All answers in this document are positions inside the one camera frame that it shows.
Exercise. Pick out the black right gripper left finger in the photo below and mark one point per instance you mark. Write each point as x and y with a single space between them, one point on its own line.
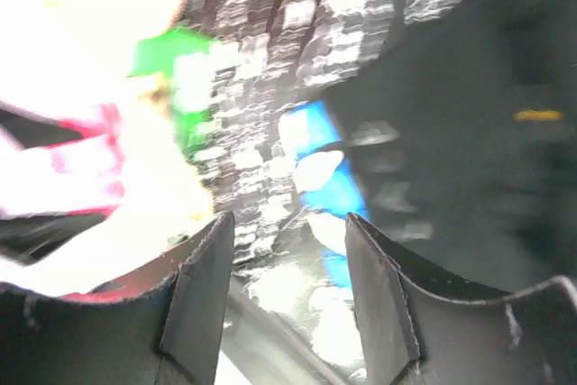
159 324

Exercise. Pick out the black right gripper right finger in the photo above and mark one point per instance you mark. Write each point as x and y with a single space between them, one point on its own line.
422 324

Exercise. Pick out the black t shirt flower print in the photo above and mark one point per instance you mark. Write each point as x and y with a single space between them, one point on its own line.
458 141

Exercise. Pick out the magenta red t shirt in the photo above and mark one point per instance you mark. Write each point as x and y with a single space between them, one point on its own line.
66 165

